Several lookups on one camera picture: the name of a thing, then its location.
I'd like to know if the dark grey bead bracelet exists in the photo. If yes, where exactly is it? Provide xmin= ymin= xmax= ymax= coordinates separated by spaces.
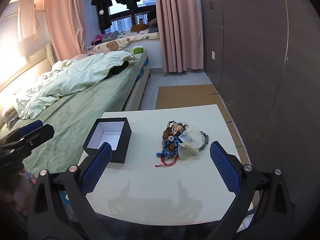
xmin=198 ymin=129 xmax=210 ymax=151

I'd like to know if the translucent white pouch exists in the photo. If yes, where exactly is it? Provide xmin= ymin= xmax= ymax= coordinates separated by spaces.
xmin=178 ymin=126 xmax=205 ymax=159

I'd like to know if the red string bracelet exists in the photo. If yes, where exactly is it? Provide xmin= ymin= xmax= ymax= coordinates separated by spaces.
xmin=154 ymin=154 xmax=179 ymax=168

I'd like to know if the brown rudraksha bead bracelet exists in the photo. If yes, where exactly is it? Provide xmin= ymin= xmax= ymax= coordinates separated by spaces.
xmin=162 ymin=121 xmax=188 ymax=153

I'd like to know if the folded beige towel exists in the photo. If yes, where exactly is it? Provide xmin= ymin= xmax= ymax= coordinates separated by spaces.
xmin=2 ymin=106 xmax=19 ymax=128

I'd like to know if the green sheet bed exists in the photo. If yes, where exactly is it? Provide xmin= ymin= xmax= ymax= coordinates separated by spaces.
xmin=1 ymin=51 xmax=148 ymax=175

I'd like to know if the black open gift box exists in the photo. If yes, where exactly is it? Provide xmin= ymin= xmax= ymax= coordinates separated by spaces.
xmin=82 ymin=118 xmax=132 ymax=164

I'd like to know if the beige upholstered headboard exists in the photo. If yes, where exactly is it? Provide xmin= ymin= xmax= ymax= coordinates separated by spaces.
xmin=1 ymin=43 xmax=56 ymax=112

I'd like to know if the pale green duvet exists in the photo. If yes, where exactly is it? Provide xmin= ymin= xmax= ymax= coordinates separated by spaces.
xmin=14 ymin=51 xmax=138 ymax=120

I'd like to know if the flattened brown cardboard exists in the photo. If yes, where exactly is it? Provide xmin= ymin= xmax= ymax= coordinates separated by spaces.
xmin=156 ymin=85 xmax=247 ymax=159

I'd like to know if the white hanging cloth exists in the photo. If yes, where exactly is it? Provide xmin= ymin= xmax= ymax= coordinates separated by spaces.
xmin=17 ymin=0 xmax=38 ymax=42

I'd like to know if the magenta clothing item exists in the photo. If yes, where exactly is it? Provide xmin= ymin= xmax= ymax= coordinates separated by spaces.
xmin=92 ymin=34 xmax=105 ymax=45

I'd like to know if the grey clothes pile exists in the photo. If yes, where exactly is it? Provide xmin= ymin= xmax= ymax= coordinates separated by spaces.
xmin=102 ymin=30 xmax=119 ymax=43

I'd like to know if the floral window seat cushion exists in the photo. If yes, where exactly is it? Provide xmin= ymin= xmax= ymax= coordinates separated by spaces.
xmin=85 ymin=30 xmax=159 ymax=55

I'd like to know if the pink left curtain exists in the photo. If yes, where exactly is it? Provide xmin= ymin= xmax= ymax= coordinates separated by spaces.
xmin=44 ymin=0 xmax=85 ymax=61

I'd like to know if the pink curtain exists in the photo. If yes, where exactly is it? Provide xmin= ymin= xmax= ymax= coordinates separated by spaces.
xmin=44 ymin=0 xmax=85 ymax=61
xmin=156 ymin=0 xmax=204 ymax=73

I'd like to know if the green tissue pack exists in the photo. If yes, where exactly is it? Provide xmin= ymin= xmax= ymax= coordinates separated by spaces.
xmin=130 ymin=46 xmax=144 ymax=55

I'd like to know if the dark wood wardrobe panel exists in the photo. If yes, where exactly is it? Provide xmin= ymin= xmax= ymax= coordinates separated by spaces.
xmin=201 ymin=0 xmax=319 ymax=216

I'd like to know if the brown plush toy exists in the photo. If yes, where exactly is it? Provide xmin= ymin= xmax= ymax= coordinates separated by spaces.
xmin=131 ymin=23 xmax=148 ymax=32

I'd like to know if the pink right curtain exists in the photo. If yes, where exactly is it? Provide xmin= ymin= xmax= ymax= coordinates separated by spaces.
xmin=156 ymin=0 xmax=204 ymax=73

